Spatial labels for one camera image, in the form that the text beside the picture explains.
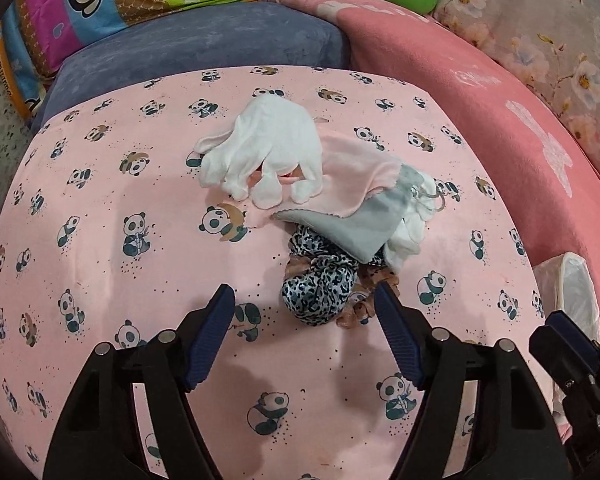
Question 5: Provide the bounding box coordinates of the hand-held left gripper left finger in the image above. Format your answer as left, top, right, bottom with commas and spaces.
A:
44, 283, 237, 480

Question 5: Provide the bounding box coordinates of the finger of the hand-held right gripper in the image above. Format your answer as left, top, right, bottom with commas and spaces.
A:
529, 326, 600, 411
547, 311, 600, 376

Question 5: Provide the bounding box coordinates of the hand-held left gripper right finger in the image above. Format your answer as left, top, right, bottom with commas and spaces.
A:
372, 282, 573, 480

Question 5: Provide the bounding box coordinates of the brown scrunchie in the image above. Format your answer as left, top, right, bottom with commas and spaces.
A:
287, 255, 401, 331

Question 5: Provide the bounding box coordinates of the leopard print scrunchie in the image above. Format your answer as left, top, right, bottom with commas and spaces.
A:
280, 224, 386, 328

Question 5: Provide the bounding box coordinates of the grey cloth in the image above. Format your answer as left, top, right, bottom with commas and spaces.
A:
272, 162, 431, 265

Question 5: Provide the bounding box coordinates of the white glove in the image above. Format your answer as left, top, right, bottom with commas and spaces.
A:
192, 96, 325, 210

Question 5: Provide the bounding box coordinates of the pink panda print cloth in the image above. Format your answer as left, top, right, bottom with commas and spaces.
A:
0, 65, 566, 480

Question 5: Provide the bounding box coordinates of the pink blanket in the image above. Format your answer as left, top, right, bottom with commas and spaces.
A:
259, 0, 600, 311

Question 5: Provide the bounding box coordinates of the blue seat cushion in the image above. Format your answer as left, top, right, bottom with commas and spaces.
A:
30, 0, 353, 133

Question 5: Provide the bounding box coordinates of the colourful monkey striped pillow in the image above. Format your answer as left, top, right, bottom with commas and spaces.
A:
0, 0, 376, 121

